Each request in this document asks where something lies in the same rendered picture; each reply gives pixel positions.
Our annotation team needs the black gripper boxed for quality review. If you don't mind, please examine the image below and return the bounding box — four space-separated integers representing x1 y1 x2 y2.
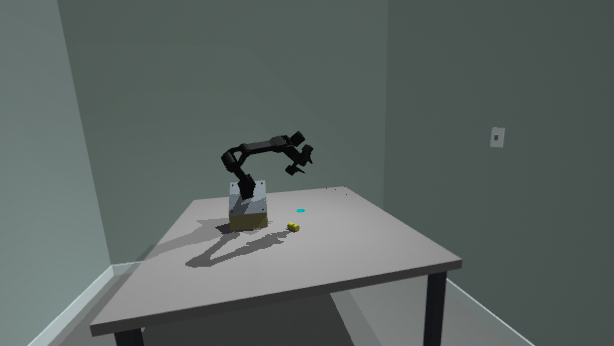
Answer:
285 144 314 176

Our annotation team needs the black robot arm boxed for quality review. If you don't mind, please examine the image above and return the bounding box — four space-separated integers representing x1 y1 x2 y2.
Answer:
221 131 309 200

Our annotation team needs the yellow cylinder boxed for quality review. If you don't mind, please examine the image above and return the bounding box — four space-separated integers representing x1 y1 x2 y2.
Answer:
287 222 300 232

